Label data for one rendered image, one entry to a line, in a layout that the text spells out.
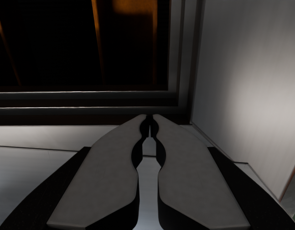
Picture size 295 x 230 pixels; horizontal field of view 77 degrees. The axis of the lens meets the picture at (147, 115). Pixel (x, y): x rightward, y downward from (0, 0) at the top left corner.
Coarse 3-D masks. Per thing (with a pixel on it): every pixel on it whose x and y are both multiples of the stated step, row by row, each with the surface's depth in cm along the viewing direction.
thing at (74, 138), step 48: (192, 0) 11; (192, 48) 13; (0, 96) 17; (48, 96) 16; (96, 96) 16; (144, 96) 16; (192, 96) 13; (0, 144) 15; (48, 144) 15; (144, 144) 15
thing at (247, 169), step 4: (248, 164) 15; (244, 168) 15; (248, 168) 15; (248, 172) 16; (252, 172) 16; (252, 176) 16; (256, 176) 16; (256, 180) 16; (260, 180) 16; (260, 184) 16; (264, 184) 16; (264, 188) 16; (268, 188) 16; (268, 192) 17; (272, 196) 17; (276, 200) 17; (280, 204) 17; (284, 208) 18
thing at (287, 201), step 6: (294, 174) 41; (294, 180) 42; (288, 186) 42; (294, 186) 42; (288, 192) 43; (294, 192) 43; (288, 198) 44; (294, 198) 44; (282, 204) 45; (288, 204) 45; (294, 204) 45; (288, 210) 46; (294, 210) 46
